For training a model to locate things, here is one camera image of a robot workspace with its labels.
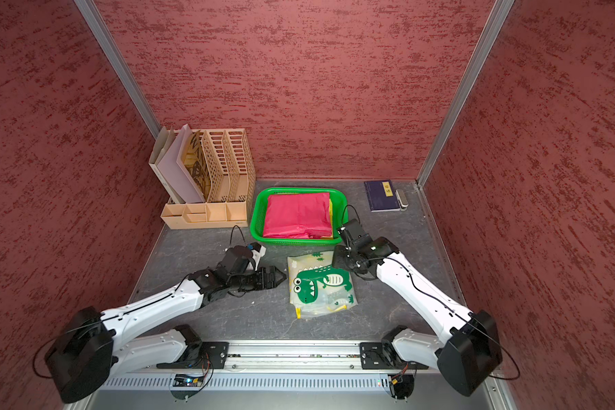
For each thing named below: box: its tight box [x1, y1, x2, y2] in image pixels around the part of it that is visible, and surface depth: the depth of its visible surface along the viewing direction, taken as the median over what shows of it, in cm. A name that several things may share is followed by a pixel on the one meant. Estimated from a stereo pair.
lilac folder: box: [157, 123, 206, 204], surface depth 94 cm
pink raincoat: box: [263, 192, 334, 240], surface depth 99 cm
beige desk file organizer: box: [160, 128, 257, 230], surface depth 106 cm
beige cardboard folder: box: [148, 125, 185, 205], surface depth 91 cm
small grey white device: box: [395, 188, 410, 211], surface depth 112 cm
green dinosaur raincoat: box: [287, 250, 358, 320], surface depth 86 cm
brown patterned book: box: [182, 129, 211, 202], surface depth 104 cm
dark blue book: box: [363, 179, 401, 213], surface depth 116 cm
